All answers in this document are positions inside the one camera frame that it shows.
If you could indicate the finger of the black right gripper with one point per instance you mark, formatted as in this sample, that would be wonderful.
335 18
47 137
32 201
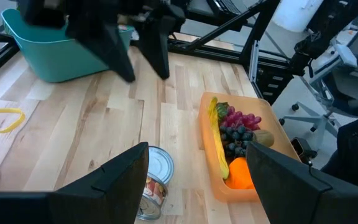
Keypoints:
157 46
110 49

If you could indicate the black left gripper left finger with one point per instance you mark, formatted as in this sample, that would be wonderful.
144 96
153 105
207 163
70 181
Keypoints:
73 205

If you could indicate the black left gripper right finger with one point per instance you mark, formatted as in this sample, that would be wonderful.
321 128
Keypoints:
306 202

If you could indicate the orange fruit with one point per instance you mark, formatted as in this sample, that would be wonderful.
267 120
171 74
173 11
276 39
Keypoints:
239 175

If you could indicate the brown kiwi fruit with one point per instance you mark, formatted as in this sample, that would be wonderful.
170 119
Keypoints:
264 137

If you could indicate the tin can with food label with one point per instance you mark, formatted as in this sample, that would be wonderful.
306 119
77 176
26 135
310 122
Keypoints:
152 199

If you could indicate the black grape bunch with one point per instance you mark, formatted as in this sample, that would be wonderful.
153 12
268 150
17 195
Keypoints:
236 140

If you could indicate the yellow banana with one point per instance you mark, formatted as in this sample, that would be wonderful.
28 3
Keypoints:
217 140

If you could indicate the teal plastic basket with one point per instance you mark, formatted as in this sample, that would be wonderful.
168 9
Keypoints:
48 59

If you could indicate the person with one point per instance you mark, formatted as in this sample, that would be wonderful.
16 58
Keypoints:
356 146

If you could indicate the orange translucent plastic tray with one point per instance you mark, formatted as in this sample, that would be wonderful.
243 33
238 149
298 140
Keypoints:
272 115

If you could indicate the dark mesh office chair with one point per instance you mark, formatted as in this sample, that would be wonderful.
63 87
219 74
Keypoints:
340 90

